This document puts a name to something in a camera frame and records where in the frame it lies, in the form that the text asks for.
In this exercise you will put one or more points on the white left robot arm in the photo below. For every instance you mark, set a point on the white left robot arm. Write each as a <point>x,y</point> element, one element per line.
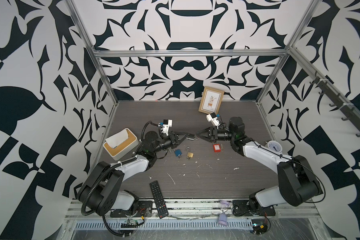
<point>101,192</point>

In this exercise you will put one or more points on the gold picture frame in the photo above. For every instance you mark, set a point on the gold picture frame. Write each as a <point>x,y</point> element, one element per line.
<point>211,100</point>

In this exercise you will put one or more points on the grey wall hook rack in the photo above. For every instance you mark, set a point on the grey wall hook rack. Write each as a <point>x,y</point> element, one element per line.
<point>338,100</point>

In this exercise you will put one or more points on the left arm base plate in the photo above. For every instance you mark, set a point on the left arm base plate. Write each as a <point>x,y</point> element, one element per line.
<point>142,208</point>

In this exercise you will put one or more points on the white slotted cable duct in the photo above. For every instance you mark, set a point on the white slotted cable duct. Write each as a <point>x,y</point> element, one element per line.
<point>193,224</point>

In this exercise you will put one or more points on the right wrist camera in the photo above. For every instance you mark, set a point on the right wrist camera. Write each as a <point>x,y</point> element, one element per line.
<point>214,119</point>

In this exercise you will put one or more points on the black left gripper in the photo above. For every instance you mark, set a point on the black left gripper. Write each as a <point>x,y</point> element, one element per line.
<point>173,141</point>

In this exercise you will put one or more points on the right circuit board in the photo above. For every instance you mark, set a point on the right circuit board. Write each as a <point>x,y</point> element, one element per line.
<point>260,226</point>

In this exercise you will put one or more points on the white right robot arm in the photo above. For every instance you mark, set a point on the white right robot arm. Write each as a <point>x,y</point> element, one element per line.
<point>297,182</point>

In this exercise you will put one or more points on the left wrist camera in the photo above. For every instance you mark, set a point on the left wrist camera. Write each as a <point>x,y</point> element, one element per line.
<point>164,127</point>

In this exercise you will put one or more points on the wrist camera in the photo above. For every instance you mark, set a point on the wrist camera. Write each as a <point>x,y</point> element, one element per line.
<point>214,119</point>
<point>164,127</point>

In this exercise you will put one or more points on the red padlock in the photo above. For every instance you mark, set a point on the red padlock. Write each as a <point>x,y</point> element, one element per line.
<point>217,148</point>

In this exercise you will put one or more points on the left circuit board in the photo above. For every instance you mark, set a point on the left circuit board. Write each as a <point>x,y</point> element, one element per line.
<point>132,223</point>

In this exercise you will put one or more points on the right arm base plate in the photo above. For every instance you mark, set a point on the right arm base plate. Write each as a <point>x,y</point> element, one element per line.
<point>246,207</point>

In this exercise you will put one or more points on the blue padlock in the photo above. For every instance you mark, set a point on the blue padlock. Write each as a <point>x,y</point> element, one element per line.
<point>178,153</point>

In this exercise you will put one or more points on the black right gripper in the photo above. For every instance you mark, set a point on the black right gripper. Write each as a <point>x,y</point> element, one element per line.
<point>213,135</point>

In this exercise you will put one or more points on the circuit board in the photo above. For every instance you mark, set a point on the circuit board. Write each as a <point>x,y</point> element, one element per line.
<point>132,223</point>
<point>260,226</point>

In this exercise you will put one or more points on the black remote control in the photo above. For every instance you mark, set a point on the black remote control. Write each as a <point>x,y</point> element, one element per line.
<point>159,200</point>

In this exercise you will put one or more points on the white alarm clock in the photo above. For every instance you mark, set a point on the white alarm clock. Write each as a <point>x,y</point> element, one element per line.
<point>275,146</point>

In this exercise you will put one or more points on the purple hourglass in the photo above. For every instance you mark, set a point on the purple hourglass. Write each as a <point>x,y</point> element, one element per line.
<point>223,218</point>

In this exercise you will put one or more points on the brass padlock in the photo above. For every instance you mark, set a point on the brass padlock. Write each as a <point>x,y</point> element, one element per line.
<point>190,155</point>

